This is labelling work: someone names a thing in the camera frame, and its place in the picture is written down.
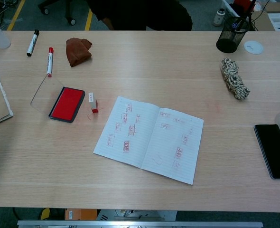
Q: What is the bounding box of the small red white stamp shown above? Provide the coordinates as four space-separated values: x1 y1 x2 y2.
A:
88 92 99 114

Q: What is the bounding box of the open lined notebook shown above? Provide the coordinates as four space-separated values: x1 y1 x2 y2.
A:
93 95 205 185

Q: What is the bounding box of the red ink pad clear lid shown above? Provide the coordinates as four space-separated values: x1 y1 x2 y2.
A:
30 73 86 124

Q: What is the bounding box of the brown folded cloth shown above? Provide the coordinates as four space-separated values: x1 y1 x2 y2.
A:
65 37 93 68

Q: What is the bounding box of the person in black clothes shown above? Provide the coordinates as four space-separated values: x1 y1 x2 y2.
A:
86 0 193 31

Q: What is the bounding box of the black white rolled cloth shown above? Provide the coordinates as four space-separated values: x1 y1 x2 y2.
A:
220 57 251 101

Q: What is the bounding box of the red capped whiteboard marker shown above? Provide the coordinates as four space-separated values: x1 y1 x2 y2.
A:
46 47 55 78

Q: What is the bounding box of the black mesh pen holder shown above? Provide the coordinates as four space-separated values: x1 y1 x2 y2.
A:
215 16 251 54

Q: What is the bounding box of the white thermos bottle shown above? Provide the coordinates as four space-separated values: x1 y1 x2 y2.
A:
213 8 226 27

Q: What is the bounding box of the black office chair base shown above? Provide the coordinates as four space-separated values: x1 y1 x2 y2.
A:
37 0 88 26

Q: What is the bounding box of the black capped whiteboard marker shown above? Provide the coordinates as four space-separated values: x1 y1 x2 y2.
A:
26 29 40 57

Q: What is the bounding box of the yellow plastic part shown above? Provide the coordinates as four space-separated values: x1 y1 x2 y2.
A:
40 208 51 220

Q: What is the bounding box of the white plastic crate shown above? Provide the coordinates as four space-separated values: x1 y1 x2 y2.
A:
222 0 241 18

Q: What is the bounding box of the black smartphone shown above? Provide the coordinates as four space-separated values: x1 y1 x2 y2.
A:
253 123 280 180

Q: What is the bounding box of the brown cardboard box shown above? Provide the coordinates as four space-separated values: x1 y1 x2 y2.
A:
249 2 280 31

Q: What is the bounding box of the aluminium profile rail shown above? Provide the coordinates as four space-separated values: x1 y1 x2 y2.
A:
17 220 264 228

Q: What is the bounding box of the white round cable grommet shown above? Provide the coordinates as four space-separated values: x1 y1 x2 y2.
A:
243 40 264 55

